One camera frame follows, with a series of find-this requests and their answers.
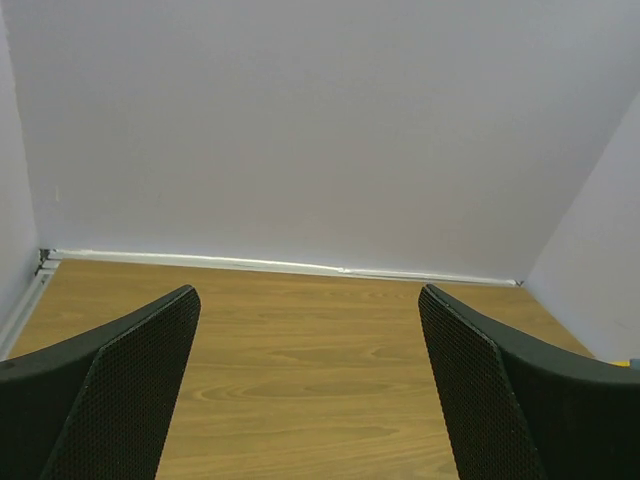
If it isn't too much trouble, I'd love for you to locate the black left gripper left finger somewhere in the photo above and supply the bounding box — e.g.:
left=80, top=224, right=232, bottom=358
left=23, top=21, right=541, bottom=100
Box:
left=1, top=285, right=201, bottom=479

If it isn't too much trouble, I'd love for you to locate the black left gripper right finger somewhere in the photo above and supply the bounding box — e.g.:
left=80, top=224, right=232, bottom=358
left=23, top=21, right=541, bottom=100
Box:
left=418, top=284, right=639, bottom=479

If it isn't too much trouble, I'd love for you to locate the aluminium left table rail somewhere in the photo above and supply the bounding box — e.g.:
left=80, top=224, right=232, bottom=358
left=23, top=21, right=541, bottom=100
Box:
left=1, top=249, right=61, bottom=360

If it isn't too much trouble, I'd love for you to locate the aluminium table rail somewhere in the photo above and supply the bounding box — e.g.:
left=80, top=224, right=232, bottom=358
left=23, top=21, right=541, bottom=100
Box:
left=47, top=249, right=523, bottom=287
left=1, top=249, right=61, bottom=360

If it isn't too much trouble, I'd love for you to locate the aluminium back table rail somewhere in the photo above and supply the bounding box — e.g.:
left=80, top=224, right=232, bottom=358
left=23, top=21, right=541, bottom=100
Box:
left=47, top=249, right=523, bottom=287

